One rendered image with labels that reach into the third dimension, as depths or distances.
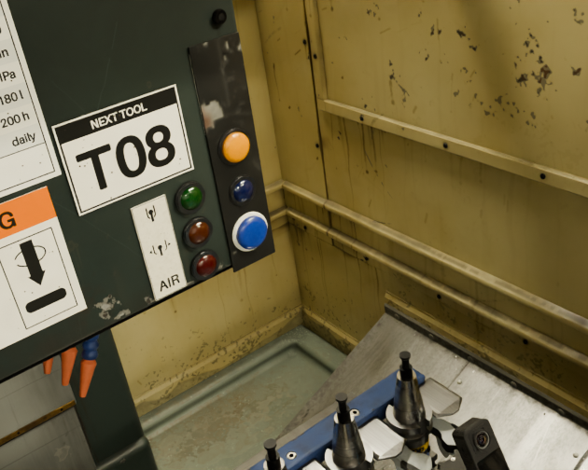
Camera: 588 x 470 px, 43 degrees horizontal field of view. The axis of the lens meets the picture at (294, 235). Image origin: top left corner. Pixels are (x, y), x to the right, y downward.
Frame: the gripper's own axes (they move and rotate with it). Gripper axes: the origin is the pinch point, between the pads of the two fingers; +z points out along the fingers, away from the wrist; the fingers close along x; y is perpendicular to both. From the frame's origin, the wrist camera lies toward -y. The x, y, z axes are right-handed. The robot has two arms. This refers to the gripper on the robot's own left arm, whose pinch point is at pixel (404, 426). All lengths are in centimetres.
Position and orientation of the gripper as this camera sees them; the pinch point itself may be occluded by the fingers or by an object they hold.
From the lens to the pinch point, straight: 109.2
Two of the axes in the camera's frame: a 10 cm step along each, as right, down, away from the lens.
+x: 7.9, -3.9, 4.8
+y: 1.1, 8.5, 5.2
